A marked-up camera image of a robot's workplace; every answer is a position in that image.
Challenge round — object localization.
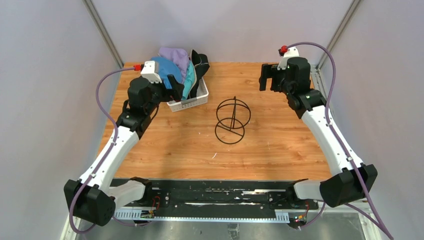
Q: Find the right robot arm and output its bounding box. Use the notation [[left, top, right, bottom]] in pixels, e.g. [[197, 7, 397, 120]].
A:
[[258, 57, 378, 209]]

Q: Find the teal hat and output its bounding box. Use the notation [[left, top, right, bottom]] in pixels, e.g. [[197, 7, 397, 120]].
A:
[[181, 61, 197, 100]]

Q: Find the white perforated plastic basket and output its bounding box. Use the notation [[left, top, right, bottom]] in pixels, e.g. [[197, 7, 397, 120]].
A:
[[166, 77, 209, 112]]

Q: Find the black wire hat stand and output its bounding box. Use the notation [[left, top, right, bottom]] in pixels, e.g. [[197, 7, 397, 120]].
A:
[[214, 96, 252, 145]]

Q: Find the purple bucket hat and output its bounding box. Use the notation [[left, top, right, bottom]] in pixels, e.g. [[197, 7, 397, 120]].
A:
[[158, 47, 189, 84]]

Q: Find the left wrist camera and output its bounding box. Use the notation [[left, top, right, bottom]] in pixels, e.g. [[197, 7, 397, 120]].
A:
[[133, 60, 163, 84]]

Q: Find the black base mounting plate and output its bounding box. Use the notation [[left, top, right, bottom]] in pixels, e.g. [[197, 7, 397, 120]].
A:
[[114, 179, 320, 223]]

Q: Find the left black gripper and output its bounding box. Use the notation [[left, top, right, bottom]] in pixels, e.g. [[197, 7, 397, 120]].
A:
[[145, 74, 184, 114]]

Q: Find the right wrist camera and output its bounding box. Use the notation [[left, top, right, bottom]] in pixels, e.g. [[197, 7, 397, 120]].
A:
[[277, 45, 299, 70]]

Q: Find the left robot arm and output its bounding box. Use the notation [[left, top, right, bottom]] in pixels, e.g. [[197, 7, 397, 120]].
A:
[[63, 74, 184, 228]]

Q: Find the blue bucket hat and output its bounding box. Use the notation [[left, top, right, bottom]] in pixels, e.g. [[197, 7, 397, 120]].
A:
[[150, 56, 183, 89]]

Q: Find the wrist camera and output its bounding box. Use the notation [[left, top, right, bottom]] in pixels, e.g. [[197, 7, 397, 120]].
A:
[[277, 45, 299, 70], [133, 60, 163, 84]]

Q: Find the black hat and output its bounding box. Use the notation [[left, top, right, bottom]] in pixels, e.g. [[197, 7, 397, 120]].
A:
[[189, 49, 210, 98]]

